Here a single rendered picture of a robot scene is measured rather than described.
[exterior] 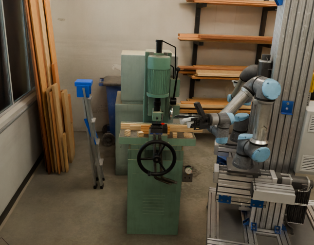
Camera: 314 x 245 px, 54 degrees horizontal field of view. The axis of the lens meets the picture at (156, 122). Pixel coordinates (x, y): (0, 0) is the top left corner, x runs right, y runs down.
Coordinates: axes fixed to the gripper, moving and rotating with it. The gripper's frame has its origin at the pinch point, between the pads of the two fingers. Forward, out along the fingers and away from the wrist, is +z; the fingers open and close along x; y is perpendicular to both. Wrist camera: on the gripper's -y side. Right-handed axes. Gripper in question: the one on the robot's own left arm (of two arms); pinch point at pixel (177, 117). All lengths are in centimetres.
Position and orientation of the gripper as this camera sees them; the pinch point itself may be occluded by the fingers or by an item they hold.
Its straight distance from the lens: 180.6
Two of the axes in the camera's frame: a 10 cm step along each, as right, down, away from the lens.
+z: -9.6, 0.5, -2.6
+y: 0.0, 9.8, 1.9
